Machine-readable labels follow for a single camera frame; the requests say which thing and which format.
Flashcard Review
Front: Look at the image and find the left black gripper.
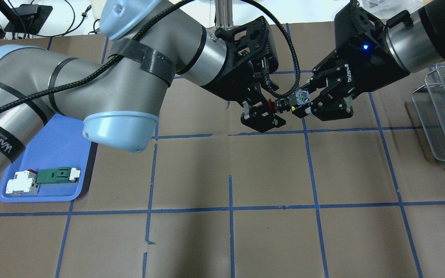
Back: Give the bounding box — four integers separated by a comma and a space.
203, 16, 286, 133

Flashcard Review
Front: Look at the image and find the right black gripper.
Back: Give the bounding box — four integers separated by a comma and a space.
292, 3, 410, 121

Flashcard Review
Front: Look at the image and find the red emergency stop button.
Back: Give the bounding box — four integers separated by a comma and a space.
268, 89, 311, 115

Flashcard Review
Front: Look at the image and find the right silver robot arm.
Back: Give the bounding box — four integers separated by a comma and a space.
292, 0, 445, 121

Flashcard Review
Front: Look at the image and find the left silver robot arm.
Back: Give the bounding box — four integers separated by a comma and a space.
0, 0, 279, 173

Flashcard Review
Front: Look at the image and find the blue plastic tray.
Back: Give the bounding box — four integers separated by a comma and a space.
0, 114, 97, 203

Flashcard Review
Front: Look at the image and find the green terminal block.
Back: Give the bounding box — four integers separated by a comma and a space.
36, 167, 81, 185

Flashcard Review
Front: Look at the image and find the white circuit breaker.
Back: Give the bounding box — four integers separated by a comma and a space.
5, 169, 39, 195

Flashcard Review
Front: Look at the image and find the aluminium frame post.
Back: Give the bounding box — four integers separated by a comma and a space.
215, 0, 234, 30

